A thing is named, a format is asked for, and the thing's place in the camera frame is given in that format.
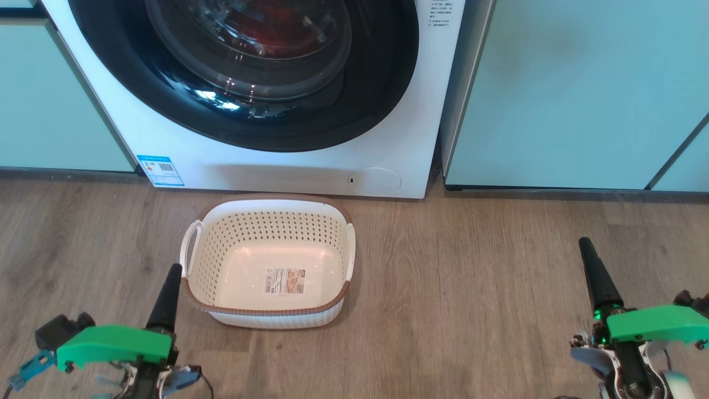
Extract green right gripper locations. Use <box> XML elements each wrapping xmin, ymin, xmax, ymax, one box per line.
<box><xmin>579</xmin><ymin>237</ymin><xmax>709</xmax><ymax>344</ymax></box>

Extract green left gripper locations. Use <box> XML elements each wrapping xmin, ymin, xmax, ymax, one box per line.
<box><xmin>55</xmin><ymin>263</ymin><xmax>183</xmax><ymax>372</ymax></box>

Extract dark round glass machine door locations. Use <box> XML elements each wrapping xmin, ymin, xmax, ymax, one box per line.
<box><xmin>68</xmin><ymin>0</ymin><xmax>420</xmax><ymax>153</ymax></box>

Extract red and white garment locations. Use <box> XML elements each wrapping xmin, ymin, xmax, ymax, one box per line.
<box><xmin>222</xmin><ymin>8</ymin><xmax>336</xmax><ymax>60</ymax></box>

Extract cream perforated laundry basket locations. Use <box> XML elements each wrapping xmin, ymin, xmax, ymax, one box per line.
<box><xmin>179</xmin><ymin>194</ymin><xmax>356</xmax><ymax>330</ymax></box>

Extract basket product label sticker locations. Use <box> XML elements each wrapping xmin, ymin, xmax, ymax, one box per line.
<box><xmin>265</xmin><ymin>268</ymin><xmax>307</xmax><ymax>295</ymax></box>

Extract white washing machine body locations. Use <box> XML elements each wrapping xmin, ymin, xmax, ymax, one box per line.
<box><xmin>42</xmin><ymin>0</ymin><xmax>466</xmax><ymax>199</ymax></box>

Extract blue energy label sticker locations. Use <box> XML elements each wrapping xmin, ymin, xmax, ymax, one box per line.
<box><xmin>137</xmin><ymin>155</ymin><xmax>185</xmax><ymax>187</ymax></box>

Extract blue plastic connector clip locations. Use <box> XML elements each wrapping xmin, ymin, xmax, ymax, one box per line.
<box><xmin>8</xmin><ymin>349</ymin><xmax>57</xmax><ymax>391</ymax></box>

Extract pale green tall cabinet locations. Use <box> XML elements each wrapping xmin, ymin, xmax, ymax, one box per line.
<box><xmin>440</xmin><ymin>0</ymin><xmax>709</xmax><ymax>193</ymax></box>

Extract round white filter cover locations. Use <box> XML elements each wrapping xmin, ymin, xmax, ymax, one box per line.
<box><xmin>347</xmin><ymin>167</ymin><xmax>402</xmax><ymax>196</ymax></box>

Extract pale green cabinet with dark rail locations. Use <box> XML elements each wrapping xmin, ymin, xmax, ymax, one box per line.
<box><xmin>0</xmin><ymin>0</ymin><xmax>138</xmax><ymax>173</ymax></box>

